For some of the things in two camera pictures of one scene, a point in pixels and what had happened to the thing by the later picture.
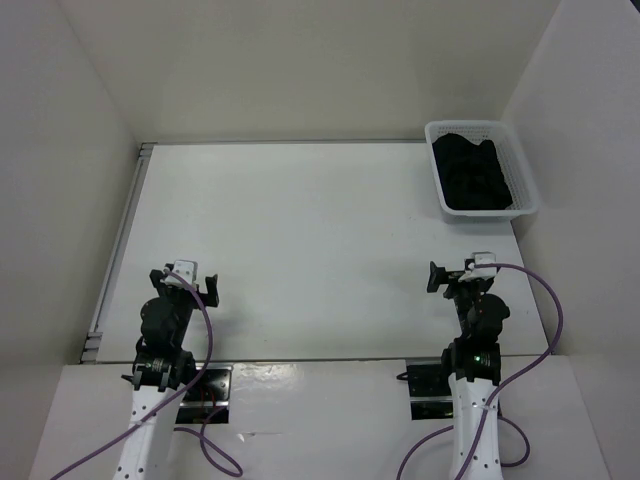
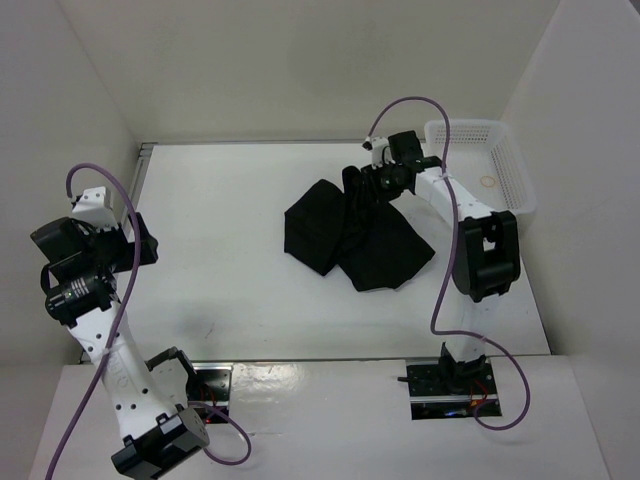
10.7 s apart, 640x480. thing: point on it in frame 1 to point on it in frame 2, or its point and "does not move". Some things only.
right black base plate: x=429 y=389 does not move
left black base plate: x=209 y=393 does not move
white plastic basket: x=517 y=176 does not move
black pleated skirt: x=470 y=175 to x=374 y=243
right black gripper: x=438 y=275 to x=371 y=181
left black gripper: x=166 y=289 to x=129 y=248
